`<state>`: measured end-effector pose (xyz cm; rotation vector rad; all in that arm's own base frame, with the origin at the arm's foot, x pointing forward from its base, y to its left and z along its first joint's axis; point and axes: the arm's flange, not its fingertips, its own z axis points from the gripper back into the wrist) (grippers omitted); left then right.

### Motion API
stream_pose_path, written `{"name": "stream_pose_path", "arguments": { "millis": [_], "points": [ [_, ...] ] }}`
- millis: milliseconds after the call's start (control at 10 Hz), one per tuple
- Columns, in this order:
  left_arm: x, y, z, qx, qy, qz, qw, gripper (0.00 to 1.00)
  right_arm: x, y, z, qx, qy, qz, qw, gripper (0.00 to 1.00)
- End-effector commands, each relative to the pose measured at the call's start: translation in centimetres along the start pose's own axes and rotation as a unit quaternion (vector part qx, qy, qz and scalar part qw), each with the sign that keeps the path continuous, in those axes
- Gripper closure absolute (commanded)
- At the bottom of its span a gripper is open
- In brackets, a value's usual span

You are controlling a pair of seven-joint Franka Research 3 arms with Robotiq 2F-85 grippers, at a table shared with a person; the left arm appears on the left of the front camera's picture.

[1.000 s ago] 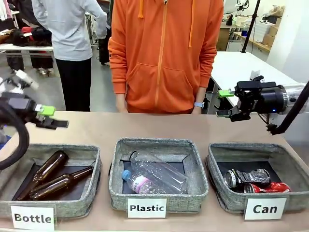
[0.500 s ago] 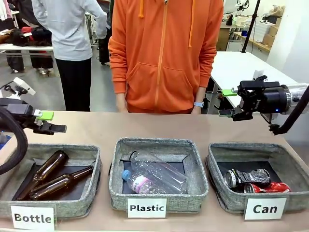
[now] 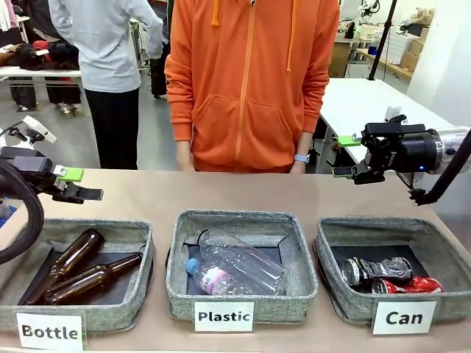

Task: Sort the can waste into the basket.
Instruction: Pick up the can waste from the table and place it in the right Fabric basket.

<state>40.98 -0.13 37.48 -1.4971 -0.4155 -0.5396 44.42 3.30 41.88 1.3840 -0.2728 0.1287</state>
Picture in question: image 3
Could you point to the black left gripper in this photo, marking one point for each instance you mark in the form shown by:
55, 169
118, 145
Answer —
29, 164

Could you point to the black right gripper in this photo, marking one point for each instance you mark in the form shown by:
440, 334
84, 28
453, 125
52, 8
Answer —
408, 150

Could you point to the brown glass bottle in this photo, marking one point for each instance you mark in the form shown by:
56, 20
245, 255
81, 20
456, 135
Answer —
70, 257
95, 276

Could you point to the crushed black drink can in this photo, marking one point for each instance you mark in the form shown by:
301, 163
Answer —
375, 270

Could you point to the small clear pink-label bottle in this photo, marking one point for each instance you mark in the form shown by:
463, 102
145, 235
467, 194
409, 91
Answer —
217, 277

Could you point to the person's right forearm orange sleeve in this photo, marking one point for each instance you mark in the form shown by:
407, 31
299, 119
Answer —
180, 106

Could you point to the person's left forearm orange sleeve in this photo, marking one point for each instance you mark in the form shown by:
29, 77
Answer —
312, 103

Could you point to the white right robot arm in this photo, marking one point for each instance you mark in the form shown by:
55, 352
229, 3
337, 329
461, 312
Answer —
447, 141

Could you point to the grey fabric basket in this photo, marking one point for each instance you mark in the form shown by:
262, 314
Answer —
294, 235
132, 235
445, 242

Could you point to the crushed red drink can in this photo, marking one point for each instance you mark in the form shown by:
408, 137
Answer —
416, 285

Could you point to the white Can label card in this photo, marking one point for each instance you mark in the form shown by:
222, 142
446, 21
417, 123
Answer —
404, 317

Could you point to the person's left hand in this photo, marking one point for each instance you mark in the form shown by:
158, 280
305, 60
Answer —
297, 167

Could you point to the person's right hand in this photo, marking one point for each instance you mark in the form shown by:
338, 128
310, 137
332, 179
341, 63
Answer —
184, 158

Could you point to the light blue wristwatch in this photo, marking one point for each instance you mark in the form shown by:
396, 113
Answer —
301, 159

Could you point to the small white box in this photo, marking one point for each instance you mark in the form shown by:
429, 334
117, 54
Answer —
393, 113

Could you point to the large white worktable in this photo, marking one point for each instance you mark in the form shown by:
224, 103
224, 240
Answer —
368, 99

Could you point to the wooden workbench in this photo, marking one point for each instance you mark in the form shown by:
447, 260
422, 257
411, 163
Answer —
390, 66

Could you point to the white background table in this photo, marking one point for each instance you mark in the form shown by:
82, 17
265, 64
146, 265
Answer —
37, 73

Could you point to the black tripod pole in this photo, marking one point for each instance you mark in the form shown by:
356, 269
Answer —
380, 40

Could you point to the stack of white containers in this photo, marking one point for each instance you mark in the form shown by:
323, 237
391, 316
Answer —
399, 44

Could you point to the stacked cardboard boxes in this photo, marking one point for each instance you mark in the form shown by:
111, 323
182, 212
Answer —
416, 51

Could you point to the person in orange hoodie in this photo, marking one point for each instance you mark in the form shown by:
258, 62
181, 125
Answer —
250, 92

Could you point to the person in grey sweatshirt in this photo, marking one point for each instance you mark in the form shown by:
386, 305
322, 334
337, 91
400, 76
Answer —
106, 55

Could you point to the black bag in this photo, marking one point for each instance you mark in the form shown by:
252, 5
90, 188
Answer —
158, 79

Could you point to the pile of dark clothes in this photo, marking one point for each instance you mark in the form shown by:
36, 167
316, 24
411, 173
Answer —
40, 55

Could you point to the large clear plastic bottle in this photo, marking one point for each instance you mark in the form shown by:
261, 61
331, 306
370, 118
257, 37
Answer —
250, 257

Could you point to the white Bottle label card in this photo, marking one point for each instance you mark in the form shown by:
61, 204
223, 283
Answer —
49, 331

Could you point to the beige plush toy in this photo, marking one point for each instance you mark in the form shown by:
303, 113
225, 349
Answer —
417, 16

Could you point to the white Plastic label card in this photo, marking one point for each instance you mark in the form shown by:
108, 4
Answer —
223, 316

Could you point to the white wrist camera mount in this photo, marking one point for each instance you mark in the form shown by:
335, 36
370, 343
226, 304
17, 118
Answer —
38, 128

